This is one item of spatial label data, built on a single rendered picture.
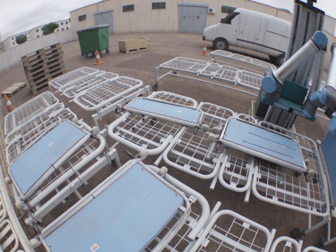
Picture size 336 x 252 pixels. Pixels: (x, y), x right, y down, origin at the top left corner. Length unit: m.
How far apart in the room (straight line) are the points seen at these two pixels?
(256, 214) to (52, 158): 1.74
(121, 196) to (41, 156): 0.75
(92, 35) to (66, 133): 5.96
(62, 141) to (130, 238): 0.89
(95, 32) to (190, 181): 6.44
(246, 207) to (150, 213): 1.00
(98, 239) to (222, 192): 1.14
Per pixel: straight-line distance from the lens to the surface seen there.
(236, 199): 1.53
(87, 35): 7.17
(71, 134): 1.32
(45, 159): 1.25
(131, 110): 1.44
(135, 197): 0.80
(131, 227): 0.76
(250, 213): 1.53
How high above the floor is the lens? 1.28
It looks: 39 degrees down
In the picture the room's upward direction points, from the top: 1 degrees clockwise
